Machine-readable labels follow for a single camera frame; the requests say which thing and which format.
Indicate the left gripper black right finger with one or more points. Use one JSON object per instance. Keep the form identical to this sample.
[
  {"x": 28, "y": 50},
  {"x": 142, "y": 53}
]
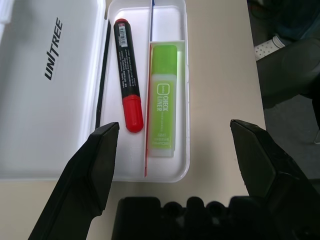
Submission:
[{"x": 275, "y": 180}]

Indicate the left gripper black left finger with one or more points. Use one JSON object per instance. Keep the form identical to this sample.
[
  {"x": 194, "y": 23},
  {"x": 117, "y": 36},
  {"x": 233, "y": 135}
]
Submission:
[{"x": 85, "y": 180}]

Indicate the white hinged pencil case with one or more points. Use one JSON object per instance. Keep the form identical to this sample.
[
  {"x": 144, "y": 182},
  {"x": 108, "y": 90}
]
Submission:
[{"x": 37, "y": 112}]

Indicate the green highlighter pen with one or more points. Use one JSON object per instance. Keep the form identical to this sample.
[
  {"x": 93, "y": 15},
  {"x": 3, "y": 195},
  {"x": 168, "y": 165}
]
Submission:
[{"x": 162, "y": 100}]

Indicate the black marker with red cap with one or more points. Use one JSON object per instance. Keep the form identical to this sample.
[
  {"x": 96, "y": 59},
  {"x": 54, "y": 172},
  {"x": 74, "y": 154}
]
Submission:
[{"x": 127, "y": 75}]

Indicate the white perforated shoe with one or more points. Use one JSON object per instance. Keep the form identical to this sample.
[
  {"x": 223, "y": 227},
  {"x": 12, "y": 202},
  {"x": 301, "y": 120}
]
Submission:
[{"x": 267, "y": 48}]

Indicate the person leg dark trousers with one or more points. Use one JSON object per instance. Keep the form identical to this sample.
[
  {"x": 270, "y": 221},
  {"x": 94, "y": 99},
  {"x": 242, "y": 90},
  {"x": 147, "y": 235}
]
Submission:
[{"x": 295, "y": 17}]

